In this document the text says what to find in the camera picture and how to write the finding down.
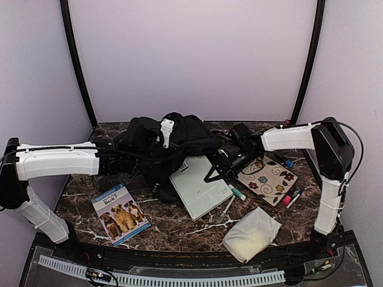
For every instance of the green capped marker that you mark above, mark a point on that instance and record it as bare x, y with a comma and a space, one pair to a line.
289, 205

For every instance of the black left frame post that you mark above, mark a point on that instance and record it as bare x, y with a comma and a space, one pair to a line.
75, 59

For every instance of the white glue stick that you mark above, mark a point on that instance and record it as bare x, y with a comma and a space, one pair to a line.
237, 193

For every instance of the pink highlighter marker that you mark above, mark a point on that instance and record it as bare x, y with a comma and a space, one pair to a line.
287, 199

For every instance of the dog picture book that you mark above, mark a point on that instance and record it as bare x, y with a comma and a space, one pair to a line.
119, 214

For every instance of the black right frame post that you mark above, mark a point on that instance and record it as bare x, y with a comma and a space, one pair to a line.
310, 60

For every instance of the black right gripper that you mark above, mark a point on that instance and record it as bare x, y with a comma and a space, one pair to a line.
228, 170

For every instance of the black student backpack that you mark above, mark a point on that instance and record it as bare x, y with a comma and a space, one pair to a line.
189, 137

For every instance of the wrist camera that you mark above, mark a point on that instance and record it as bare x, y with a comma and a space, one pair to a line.
243, 137
166, 129

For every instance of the white patterned mug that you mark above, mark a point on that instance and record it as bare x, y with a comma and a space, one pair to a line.
86, 183

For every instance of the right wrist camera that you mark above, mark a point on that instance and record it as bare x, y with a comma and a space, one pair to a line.
243, 137

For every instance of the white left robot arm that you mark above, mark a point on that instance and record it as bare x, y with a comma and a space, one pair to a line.
21, 163

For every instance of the pale green hardcover book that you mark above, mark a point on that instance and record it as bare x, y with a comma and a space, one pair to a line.
198, 196

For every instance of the black frame post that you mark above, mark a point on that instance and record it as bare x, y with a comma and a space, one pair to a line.
75, 59
310, 60

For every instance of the blue capped black marker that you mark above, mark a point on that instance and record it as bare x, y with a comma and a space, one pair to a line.
284, 160

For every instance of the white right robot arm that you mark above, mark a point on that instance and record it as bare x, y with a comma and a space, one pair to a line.
334, 152

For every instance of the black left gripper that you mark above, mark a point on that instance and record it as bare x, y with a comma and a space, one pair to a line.
170, 162

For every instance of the grey slotted cable duct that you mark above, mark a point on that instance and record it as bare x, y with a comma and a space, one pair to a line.
145, 276

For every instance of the clear syringe pen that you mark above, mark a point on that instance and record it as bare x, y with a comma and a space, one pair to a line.
228, 205

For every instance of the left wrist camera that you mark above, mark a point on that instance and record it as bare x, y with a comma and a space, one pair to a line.
166, 129

